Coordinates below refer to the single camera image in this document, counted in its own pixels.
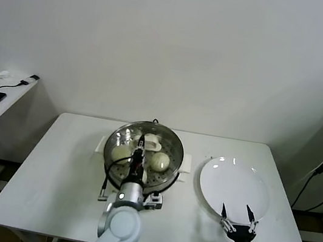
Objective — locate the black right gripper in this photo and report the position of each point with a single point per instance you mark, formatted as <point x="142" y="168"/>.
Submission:
<point x="242" y="233"/>

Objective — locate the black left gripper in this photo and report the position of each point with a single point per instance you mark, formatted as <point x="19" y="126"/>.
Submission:
<point x="136" y="166"/>

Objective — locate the stainless steel steamer basket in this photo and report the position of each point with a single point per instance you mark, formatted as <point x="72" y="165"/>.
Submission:
<point x="188" y="163"/>

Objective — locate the white round plate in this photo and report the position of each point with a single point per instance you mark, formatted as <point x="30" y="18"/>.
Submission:
<point x="232" y="181"/>

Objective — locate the small white object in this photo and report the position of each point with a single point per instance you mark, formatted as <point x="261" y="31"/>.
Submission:
<point x="4" y="73"/>

